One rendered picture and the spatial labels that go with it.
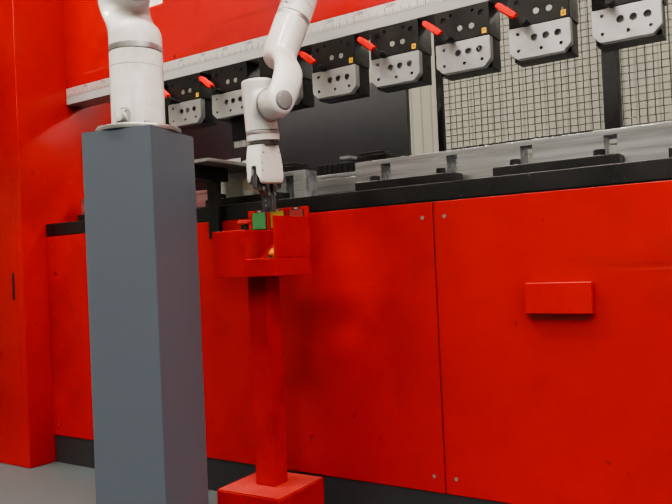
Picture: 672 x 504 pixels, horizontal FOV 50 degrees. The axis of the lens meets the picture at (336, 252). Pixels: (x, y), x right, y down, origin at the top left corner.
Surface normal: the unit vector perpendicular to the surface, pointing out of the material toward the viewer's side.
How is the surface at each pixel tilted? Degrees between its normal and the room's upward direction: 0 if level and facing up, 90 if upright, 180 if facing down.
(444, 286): 90
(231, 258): 90
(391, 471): 90
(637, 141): 90
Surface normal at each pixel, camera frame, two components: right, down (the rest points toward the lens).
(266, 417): -0.52, 0.01
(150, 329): -0.33, 0.00
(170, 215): 0.94, -0.04
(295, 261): 0.85, -0.04
